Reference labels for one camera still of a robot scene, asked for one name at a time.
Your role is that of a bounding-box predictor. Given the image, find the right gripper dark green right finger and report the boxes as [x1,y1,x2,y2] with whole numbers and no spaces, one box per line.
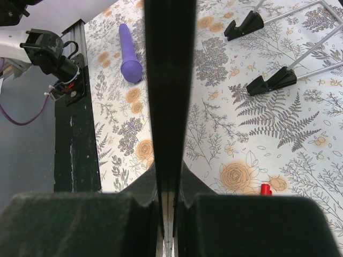
[175,167,340,256]

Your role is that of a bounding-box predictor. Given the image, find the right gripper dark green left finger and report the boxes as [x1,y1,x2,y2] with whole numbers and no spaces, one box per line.
[1,166,161,256]

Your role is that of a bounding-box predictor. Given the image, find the red marker cap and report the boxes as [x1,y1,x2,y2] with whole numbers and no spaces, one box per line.
[260,184,273,196]

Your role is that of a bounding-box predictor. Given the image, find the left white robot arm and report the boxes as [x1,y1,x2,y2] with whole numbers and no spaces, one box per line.
[1,1,80,84]

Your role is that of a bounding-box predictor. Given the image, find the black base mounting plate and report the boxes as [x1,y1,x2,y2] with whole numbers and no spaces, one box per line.
[53,18,102,193]

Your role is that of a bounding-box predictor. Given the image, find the floral patterned table mat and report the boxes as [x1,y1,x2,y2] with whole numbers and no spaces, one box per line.
[85,1,342,243]

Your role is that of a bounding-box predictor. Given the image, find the purple foam microphone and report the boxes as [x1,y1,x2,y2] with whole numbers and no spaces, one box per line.
[119,24,143,84]

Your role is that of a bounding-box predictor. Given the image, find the wire whiteboard easel stand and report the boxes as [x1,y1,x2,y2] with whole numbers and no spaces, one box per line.
[224,1,342,96]

